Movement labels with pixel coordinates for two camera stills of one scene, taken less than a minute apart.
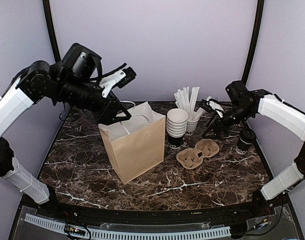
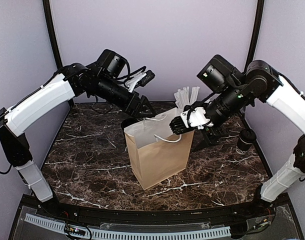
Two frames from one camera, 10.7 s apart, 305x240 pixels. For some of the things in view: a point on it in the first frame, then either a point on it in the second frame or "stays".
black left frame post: (52, 30) stays
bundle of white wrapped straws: (184, 101) stays
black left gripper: (108, 110) to (134, 110)
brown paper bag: (136, 145) to (156, 152)
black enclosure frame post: (254, 42) stays
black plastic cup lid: (247, 136) stays
